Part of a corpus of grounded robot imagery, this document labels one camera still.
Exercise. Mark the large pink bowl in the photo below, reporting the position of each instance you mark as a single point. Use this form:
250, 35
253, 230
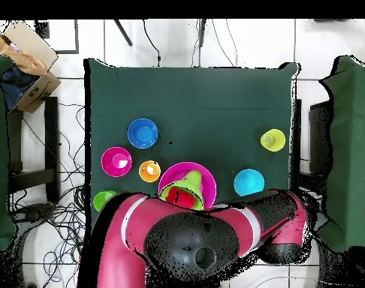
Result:
208, 186

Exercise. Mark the red cup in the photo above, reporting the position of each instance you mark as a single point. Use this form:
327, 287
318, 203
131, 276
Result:
182, 198

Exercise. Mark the large green bowl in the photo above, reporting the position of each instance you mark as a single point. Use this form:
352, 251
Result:
163, 195

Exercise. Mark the orange cup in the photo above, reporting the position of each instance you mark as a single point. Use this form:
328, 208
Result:
145, 175

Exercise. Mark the small cyan bowl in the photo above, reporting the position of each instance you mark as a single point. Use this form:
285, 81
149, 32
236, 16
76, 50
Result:
248, 182

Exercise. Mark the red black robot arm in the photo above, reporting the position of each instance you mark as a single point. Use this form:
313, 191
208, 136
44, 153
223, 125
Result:
119, 255

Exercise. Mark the small blue bowl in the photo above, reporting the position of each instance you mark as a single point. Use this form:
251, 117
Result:
142, 133

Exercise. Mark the dark green tablecloth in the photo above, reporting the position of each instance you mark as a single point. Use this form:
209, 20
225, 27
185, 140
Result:
194, 105

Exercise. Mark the small magenta bowl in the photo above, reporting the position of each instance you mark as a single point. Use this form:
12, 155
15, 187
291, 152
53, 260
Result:
109, 162

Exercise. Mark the tall green cup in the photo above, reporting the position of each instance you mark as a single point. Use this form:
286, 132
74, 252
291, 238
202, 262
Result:
100, 199

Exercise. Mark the yellow cup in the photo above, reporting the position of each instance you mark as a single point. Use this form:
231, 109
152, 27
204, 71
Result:
277, 141

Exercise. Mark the black tripod leg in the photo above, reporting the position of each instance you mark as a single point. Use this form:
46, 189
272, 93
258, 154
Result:
202, 33
124, 33

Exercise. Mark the black box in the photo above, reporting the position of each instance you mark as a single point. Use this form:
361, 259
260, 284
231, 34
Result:
319, 138

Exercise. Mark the grey chair base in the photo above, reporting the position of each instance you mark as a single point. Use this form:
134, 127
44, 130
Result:
35, 211

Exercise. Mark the cardboard box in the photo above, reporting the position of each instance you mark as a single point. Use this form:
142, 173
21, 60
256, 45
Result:
35, 93

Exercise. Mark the black stool frame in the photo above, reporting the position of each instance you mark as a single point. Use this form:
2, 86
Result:
51, 144

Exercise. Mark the black floor frame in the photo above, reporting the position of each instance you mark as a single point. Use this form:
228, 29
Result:
76, 39

